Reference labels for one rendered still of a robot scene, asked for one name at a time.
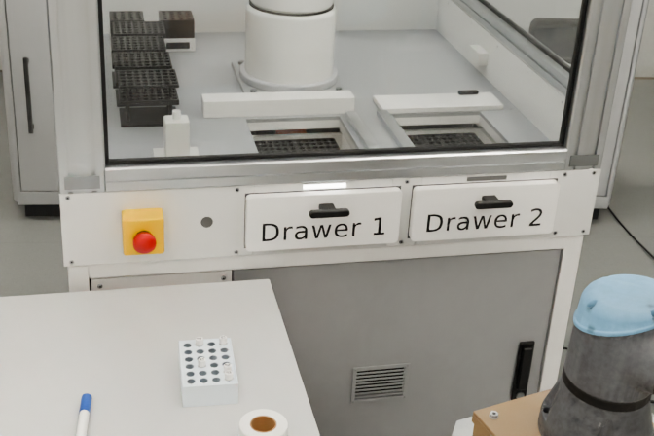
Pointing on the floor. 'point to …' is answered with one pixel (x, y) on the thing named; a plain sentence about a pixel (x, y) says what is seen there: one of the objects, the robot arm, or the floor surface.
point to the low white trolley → (142, 360)
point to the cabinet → (400, 324)
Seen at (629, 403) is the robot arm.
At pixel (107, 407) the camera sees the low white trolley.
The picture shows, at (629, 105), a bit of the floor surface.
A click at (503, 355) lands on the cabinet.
